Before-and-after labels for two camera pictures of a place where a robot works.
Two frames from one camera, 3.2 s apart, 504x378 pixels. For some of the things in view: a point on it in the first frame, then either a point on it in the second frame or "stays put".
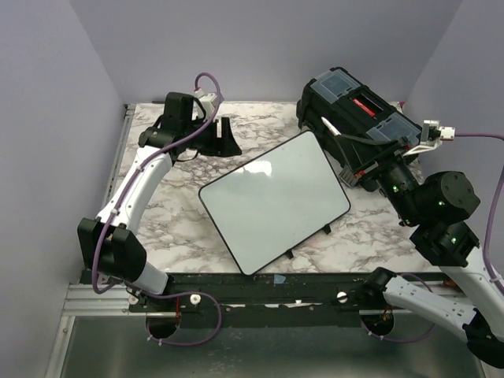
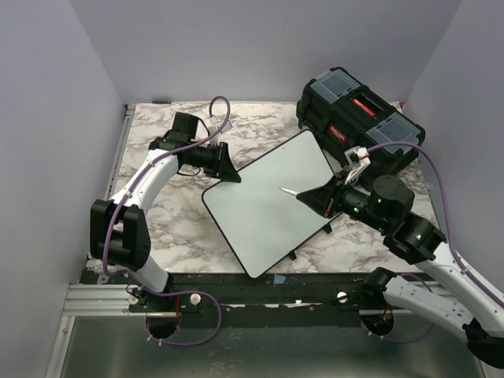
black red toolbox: x=365 y=116 stays put
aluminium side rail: x=127 y=118 stays put
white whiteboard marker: x=330 y=127 to x=291 y=192
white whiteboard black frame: x=266 y=207 stays put
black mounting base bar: x=257 y=293 stays put
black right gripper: x=361 y=155 to x=319 y=198
